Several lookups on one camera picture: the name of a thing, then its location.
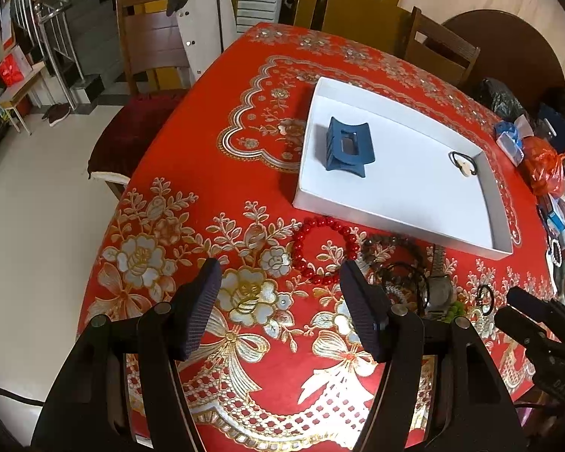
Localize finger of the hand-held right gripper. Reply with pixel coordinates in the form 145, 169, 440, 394
507, 287, 563, 323
495, 307, 542, 344

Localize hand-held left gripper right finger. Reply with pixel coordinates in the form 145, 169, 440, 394
340, 260, 528, 452

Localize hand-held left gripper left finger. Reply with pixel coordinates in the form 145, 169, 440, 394
31, 258, 223, 452

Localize black hair tie gold charm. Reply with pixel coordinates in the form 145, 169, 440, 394
475, 285, 497, 316

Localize black cord necklace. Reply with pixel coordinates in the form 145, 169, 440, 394
381, 261, 431, 314

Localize brown bead bracelet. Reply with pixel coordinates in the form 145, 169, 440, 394
360, 234, 427, 283

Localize metal wristwatch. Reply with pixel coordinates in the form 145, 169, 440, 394
424, 245, 455, 323

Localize red bead bracelet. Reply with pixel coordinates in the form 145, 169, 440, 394
292, 215, 361, 287

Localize white rectangular tray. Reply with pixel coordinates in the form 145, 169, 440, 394
293, 76, 514, 261

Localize orange plastic bag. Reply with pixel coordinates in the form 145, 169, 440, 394
522, 136, 565, 197

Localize blue hair claw clip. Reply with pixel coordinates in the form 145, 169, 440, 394
323, 116, 376, 179

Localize red floral tablecloth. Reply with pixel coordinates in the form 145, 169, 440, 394
78, 21, 561, 452

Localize blue and white packet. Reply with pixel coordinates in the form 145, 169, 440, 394
494, 120, 524, 166

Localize dark blue bag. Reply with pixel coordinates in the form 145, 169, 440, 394
539, 102, 565, 152

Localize dark red seat cushion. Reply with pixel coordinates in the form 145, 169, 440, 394
89, 93, 186, 182

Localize black plastic bag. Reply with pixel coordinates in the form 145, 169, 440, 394
475, 78, 528, 122

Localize pair of dark shoes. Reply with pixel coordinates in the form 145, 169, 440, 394
41, 102, 72, 126

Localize round brown table top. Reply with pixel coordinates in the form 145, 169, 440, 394
443, 9, 565, 91

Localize brown wooden chair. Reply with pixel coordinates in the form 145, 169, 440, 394
405, 7, 481, 89

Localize wooden chair with jacket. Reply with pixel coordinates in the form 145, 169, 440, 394
115, 0, 194, 97

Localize white jacket grey collar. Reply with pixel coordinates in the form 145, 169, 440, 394
167, 0, 238, 83

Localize red gift bag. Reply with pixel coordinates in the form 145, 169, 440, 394
0, 54, 32, 88

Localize metal stair railing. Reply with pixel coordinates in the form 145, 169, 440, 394
9, 0, 86, 104

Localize yellow wooden cabinet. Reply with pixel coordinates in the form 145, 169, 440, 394
292, 0, 415, 50

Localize hair tie with cream charm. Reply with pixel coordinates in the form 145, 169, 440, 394
448, 151, 477, 180

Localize black cable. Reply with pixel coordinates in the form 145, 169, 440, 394
0, 385, 44, 406

